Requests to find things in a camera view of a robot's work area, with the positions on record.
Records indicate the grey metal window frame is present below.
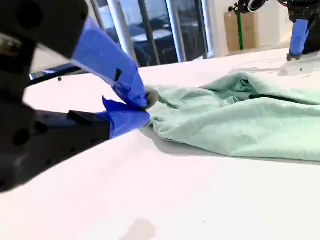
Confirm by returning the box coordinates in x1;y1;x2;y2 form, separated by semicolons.
89;0;216;69

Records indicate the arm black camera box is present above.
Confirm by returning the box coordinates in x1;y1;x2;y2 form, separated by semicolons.
234;0;262;14

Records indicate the green pole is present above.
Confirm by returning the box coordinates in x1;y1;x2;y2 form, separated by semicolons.
236;12;245;51

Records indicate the pale green T-shirt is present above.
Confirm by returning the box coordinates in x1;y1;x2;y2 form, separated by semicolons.
146;71;320;162

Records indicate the brown cardboard box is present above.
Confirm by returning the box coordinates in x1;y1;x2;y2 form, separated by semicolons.
224;11;259;53

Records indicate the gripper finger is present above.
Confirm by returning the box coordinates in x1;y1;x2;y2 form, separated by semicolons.
286;19;310;62
0;0;160;110
34;95;151;176
301;17;320;55

